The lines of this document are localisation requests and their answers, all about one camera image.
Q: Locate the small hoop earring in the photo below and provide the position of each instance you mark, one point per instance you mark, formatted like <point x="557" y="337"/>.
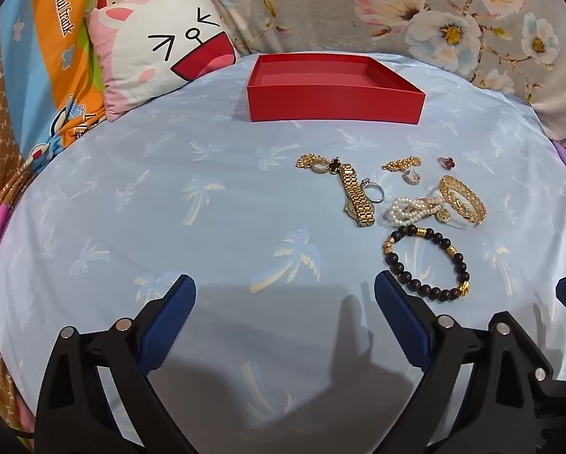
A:
<point x="410" y="177"/>

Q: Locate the colourful cartoon blanket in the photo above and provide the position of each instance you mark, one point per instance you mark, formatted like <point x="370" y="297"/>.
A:
<point x="51" y="47"/>

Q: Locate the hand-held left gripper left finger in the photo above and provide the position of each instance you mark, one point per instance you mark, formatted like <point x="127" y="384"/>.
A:
<point x="169" y="326"/>

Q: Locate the gold woven bangle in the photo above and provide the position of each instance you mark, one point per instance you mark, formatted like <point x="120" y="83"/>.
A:
<point x="453" y="194"/>

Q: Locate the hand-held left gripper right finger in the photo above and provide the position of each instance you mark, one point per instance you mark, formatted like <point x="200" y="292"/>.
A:
<point x="401" y="321"/>

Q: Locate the floral grey cloth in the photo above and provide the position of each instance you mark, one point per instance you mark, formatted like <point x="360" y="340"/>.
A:
<point x="358" y="4"/>

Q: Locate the gold wristwatch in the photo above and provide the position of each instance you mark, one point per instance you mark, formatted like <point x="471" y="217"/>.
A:
<point x="357" y="195"/>

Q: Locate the light blue palm-print sheet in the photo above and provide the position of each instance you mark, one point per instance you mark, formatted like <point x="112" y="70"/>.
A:
<point x="169" y="198"/>

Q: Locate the red cardboard box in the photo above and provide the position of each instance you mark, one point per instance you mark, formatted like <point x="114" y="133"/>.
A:
<point x="335" y="90"/>

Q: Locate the cat face pillow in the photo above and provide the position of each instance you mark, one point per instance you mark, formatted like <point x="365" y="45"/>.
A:
<point x="160" y="52"/>

